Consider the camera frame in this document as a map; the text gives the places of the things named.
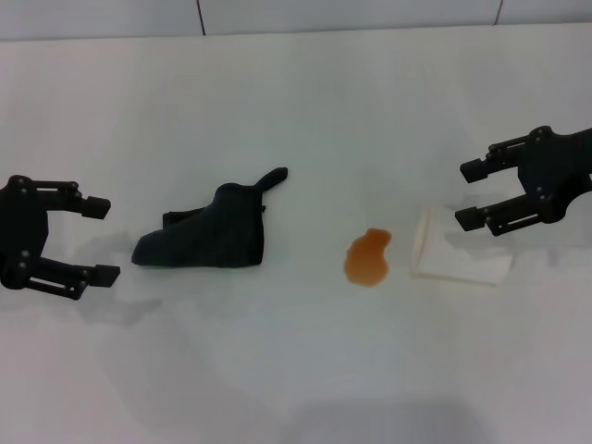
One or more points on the orange-brown liquid stain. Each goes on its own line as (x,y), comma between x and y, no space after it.
(367,259)

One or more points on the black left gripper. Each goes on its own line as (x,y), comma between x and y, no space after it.
(20,222)

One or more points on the dark blue rag with loop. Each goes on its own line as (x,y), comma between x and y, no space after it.
(217,231)

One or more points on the white paper cup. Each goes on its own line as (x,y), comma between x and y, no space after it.
(453,261)

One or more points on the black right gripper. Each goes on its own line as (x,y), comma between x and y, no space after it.
(555,166)

